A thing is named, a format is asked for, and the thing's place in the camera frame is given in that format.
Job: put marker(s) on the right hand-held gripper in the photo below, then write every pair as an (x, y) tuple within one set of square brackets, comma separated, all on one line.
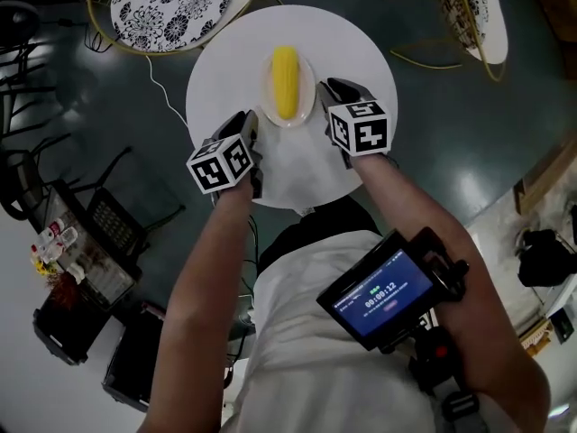
[(360, 129)]

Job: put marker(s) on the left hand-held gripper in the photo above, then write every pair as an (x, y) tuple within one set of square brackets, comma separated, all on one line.
[(221, 165)]

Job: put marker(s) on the white oval plate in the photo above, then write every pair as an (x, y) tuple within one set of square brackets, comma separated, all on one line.
[(306, 88)]

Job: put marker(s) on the yellow corn cob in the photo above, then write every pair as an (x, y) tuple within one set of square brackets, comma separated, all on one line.
[(286, 84)]

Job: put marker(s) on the person's left forearm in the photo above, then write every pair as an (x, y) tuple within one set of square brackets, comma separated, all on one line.
[(198, 287)]

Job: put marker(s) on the person's right forearm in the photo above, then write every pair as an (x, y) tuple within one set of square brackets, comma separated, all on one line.
[(419, 205)]

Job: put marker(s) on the round white table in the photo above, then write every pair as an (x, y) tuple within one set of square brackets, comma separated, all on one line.
[(225, 84)]

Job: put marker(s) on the gold chair round floral cushion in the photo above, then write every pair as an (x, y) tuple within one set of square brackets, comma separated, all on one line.
[(171, 7)]

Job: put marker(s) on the dark glass side table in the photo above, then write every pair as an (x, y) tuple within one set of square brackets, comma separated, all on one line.
[(108, 260)]

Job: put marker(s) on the small white figurine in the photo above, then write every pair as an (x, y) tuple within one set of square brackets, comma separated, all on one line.
[(76, 271)]

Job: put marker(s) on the black curved chair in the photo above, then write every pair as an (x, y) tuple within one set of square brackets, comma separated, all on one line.
[(20, 169)]

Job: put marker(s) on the person's white shirt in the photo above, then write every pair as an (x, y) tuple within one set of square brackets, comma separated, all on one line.
[(315, 354)]

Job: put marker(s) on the red dried plant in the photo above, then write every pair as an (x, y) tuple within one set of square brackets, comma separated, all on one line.
[(63, 289)]

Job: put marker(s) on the grey office chair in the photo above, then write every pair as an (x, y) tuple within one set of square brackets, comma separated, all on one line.
[(18, 18)]

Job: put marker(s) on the yellow sunflower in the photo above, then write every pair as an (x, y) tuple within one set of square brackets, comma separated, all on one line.
[(43, 264)]

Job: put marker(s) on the black bag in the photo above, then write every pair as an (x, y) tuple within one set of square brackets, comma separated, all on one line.
[(545, 260)]

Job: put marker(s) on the wooden frame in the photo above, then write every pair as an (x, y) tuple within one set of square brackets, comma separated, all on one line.
[(545, 174)]

